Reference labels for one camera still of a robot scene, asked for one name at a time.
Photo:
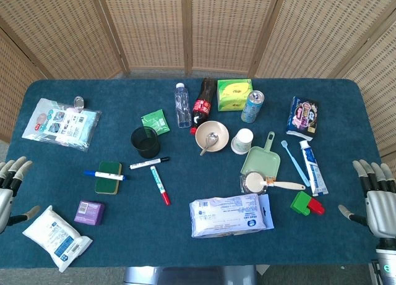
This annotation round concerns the clear water bottle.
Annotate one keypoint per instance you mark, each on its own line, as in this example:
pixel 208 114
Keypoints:
pixel 182 107

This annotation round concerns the green and red block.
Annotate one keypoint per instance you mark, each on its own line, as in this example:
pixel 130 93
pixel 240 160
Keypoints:
pixel 300 203

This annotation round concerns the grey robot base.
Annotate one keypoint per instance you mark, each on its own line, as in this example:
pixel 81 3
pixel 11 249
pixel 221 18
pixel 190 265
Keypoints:
pixel 185 276

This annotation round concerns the green sachet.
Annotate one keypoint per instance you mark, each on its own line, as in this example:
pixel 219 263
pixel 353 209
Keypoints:
pixel 156 121

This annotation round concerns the red marker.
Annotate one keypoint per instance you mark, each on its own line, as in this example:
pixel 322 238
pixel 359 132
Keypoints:
pixel 159 183

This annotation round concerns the white paper cup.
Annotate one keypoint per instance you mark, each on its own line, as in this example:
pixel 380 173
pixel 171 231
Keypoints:
pixel 242 141

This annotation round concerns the blue table cloth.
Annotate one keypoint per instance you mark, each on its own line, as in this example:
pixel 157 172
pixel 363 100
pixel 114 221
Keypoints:
pixel 139 232

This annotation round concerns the green and yellow sponge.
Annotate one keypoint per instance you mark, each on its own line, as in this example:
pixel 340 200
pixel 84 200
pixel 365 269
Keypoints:
pixel 107 186

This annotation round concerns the small white wipes pack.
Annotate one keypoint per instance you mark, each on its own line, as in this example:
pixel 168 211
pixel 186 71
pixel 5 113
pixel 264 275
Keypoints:
pixel 55 235

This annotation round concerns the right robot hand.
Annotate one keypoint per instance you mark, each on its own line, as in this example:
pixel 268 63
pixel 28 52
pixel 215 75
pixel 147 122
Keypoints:
pixel 382 210

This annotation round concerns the blue marker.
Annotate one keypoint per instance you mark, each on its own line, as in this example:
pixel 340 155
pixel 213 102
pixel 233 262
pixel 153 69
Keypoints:
pixel 105 175

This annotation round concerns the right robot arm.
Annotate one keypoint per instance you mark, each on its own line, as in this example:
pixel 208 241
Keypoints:
pixel 387 260

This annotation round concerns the green dustpan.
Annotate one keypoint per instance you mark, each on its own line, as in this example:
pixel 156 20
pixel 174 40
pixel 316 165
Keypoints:
pixel 261 161

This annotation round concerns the toothpaste tube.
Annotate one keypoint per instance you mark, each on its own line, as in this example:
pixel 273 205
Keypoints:
pixel 312 167

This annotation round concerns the light blue drink can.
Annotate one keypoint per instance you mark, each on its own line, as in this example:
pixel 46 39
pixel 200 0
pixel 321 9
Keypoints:
pixel 252 108

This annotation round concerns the black marker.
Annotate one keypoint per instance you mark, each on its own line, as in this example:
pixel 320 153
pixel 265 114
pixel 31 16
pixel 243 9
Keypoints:
pixel 145 164

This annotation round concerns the woven folding screen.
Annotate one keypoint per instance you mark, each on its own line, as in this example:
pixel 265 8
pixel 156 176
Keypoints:
pixel 198 28

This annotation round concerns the black mesh pen holder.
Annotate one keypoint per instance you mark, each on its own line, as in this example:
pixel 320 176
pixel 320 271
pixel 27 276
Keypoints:
pixel 145 146

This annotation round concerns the metal spoon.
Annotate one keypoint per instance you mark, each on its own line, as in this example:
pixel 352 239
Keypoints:
pixel 212 139

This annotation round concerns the white hand brush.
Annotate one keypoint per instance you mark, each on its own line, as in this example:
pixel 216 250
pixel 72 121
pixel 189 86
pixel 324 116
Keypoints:
pixel 255 183

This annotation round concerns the towel in clear bag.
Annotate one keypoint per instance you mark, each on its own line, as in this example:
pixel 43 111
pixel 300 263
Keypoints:
pixel 58 124

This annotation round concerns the purple box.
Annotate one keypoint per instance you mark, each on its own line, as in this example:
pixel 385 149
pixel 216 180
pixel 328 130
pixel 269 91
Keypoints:
pixel 89 212

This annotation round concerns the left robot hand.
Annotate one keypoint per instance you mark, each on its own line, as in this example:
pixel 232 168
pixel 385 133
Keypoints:
pixel 5 201

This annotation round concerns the cola bottle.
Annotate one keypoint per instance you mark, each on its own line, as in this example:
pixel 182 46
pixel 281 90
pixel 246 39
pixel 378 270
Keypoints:
pixel 202 107

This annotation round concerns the blue toothbrush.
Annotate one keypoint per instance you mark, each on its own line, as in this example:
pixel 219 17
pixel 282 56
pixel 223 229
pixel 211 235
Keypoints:
pixel 295 164

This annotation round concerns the large lavender wipes pack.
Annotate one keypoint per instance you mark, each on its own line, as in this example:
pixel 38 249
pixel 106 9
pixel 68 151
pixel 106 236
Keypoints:
pixel 227 215

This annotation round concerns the beige bowl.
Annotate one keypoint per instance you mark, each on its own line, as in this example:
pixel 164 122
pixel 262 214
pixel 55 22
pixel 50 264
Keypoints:
pixel 221 136

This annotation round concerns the green tissue pack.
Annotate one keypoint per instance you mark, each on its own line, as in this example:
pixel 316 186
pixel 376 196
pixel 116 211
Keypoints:
pixel 233 95

